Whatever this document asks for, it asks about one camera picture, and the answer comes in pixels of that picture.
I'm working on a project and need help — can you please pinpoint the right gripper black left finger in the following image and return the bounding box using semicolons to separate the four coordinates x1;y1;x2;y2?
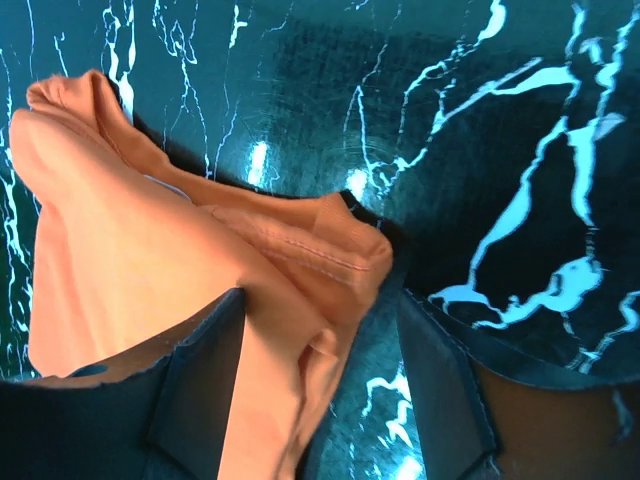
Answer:
1;288;245;479

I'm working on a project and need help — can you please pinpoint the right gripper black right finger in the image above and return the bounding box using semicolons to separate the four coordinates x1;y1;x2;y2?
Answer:
397;293;639;479

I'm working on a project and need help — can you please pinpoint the orange t shirt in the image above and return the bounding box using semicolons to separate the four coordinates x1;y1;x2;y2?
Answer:
10;70;393;479

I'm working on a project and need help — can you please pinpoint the black marble pattern mat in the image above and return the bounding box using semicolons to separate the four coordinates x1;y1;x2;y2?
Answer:
1;1;639;479

